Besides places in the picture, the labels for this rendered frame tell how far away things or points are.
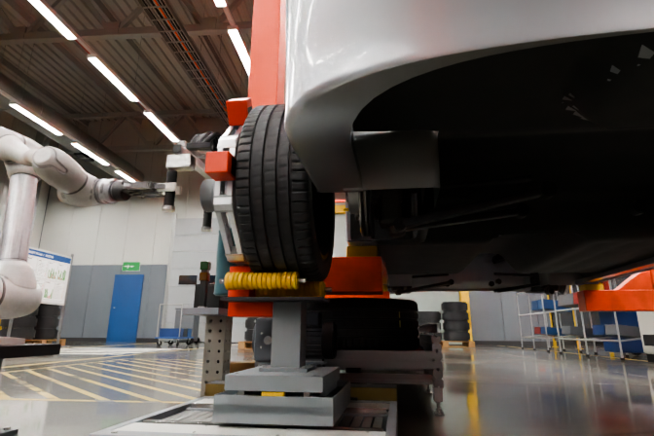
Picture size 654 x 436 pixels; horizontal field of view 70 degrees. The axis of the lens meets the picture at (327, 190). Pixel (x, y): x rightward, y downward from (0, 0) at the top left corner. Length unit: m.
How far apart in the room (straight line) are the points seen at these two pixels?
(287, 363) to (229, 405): 0.23
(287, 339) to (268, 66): 1.51
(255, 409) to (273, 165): 0.72
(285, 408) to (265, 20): 2.01
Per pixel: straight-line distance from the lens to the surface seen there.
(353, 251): 2.17
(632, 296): 4.45
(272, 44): 2.67
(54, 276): 11.29
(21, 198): 2.29
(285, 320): 1.64
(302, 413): 1.49
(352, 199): 1.70
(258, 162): 1.46
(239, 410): 1.53
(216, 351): 2.41
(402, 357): 2.22
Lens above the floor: 0.35
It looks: 17 degrees up
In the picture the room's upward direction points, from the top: straight up
